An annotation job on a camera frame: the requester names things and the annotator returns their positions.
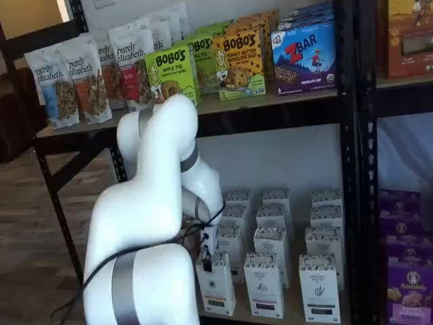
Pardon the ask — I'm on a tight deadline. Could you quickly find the black metal shelving unit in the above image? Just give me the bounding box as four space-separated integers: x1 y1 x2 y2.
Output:
0 0 359 325
355 0 433 325

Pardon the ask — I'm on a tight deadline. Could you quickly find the purely elizabeth red granola bag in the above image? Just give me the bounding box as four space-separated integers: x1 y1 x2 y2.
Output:
108 23 157 112

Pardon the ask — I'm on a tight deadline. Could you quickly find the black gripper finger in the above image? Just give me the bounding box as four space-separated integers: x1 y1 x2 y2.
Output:
201 246 213 272

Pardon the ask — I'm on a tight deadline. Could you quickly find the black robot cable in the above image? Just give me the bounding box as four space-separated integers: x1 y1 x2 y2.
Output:
50 199 227 325

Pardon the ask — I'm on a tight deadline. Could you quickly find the blue ZBar box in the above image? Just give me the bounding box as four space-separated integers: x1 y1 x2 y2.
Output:
287 2 334 18
277 12 335 32
270 19 338 97

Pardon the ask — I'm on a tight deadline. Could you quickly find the yellow Bobo's peanut butter box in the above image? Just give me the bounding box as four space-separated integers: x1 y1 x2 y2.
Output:
212 28 267 102
235 9 281 62
225 16 273 92

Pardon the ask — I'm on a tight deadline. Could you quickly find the white box pink strip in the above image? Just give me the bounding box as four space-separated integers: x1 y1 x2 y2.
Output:
256 204 294 241
253 224 292 288
262 188 292 207
243 252 285 320

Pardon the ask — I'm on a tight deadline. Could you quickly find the purely elizabeth blue granola bag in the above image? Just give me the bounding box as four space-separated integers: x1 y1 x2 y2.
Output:
24 43 81 130

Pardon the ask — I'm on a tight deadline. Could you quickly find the white box yellow strip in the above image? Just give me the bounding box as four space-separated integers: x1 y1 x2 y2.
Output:
195 252 237 318
220 204 250 231
215 225 245 284
225 191 254 211

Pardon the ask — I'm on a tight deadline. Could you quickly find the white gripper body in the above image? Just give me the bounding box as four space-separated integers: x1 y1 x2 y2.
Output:
199 225 219 257

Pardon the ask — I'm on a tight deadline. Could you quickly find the purple Annie's box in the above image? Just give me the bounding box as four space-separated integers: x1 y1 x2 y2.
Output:
385 233 433 268
378 190 422 214
387 263 433 325
380 209 426 238

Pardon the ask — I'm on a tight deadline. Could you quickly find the orange snack box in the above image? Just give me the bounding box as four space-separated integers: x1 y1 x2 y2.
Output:
378 0 433 79

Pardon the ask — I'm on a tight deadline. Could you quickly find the green Bobo's apple pie box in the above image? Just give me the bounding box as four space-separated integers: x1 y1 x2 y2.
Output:
145 45 201 108
195 19 235 39
184 33 221 96

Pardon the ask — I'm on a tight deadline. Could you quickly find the white box green strip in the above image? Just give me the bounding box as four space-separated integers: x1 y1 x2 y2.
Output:
304 225 345 291
298 254 341 324
309 205 343 231
311 189 342 209

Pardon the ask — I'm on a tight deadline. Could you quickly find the purely elizabeth white granola bag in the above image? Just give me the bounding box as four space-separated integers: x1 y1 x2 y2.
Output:
148 1 189 45
135 18 173 51

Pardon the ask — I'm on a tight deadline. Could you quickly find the purely elizabeth orange granola bag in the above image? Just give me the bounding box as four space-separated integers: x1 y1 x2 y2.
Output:
62 33 113 125
95 32 124 102

